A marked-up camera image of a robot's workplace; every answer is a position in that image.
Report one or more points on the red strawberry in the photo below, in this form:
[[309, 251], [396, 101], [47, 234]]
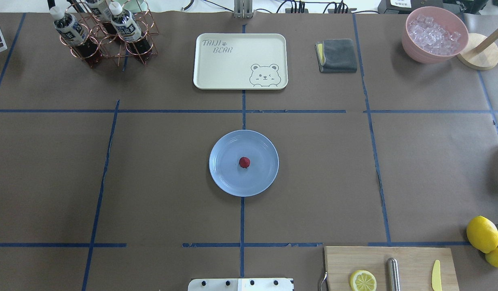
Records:
[[244, 162]]

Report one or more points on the blue round plate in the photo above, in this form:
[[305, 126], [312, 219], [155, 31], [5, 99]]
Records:
[[244, 182]]

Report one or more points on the cream bear tray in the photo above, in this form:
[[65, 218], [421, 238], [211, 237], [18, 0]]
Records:
[[236, 61]]

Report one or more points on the grey folded cloth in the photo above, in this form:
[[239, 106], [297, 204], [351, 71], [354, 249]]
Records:
[[336, 56]]

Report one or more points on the lemon half slice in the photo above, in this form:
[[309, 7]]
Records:
[[362, 280]]

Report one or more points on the steel cylinder tool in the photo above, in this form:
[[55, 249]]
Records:
[[393, 271]]

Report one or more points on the wooden cutting board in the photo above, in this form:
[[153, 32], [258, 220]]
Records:
[[415, 266]]

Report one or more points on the tea bottle white cap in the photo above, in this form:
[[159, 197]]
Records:
[[75, 36]]

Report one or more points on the pink bowl with ice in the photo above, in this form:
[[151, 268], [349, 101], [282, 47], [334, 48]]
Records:
[[432, 35]]

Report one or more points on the yellow plastic knife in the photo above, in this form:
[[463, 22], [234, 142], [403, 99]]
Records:
[[436, 282]]

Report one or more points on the whole yellow lemon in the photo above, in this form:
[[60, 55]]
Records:
[[482, 234]]

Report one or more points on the wooden round stand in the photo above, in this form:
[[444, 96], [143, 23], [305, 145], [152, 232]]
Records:
[[480, 52]]

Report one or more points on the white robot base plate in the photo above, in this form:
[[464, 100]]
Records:
[[241, 284]]

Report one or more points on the copper wire bottle rack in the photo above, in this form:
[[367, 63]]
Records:
[[112, 46]]

